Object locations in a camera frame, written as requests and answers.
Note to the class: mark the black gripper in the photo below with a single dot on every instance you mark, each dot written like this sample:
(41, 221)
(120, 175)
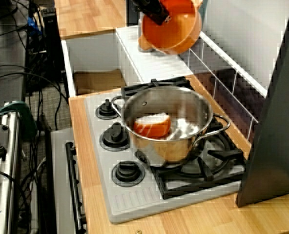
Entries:
(151, 11)

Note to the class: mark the orange plastic toy pot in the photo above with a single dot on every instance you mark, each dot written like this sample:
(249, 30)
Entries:
(178, 36)

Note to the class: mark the toy salmon sushi piece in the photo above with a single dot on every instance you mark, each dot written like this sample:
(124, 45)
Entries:
(151, 126)

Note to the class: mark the stainless steel pot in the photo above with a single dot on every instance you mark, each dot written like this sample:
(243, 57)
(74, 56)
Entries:
(159, 151)

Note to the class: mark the teal box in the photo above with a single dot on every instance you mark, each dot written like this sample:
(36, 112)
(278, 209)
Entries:
(203, 9)

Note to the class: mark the narrow wooden counter slab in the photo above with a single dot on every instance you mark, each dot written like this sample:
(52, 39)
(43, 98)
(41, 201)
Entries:
(90, 14)

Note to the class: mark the dark tile backsplash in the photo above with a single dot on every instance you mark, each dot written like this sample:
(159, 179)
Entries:
(232, 80)

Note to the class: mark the black stove knob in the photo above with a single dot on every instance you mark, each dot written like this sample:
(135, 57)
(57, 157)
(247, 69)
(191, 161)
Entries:
(108, 111)
(128, 174)
(115, 137)

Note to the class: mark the black burner grate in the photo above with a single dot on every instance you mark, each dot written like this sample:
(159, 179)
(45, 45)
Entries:
(222, 153)

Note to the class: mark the green clamp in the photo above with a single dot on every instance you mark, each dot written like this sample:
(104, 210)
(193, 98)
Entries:
(25, 114)

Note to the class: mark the dark grey slanted panel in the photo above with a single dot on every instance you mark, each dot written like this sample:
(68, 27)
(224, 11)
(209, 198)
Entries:
(276, 146)

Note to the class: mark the white toy oven cabinet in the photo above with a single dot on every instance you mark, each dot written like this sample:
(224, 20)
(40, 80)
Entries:
(59, 170)

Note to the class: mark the grey stove top plate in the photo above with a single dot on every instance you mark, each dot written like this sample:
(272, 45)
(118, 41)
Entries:
(134, 202)

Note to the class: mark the wooden kitchen countertop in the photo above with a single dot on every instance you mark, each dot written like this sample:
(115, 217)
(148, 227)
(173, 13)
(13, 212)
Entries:
(208, 219)

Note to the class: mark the aluminium frame rail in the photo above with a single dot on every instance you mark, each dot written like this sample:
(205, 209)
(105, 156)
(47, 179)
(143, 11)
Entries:
(10, 158)

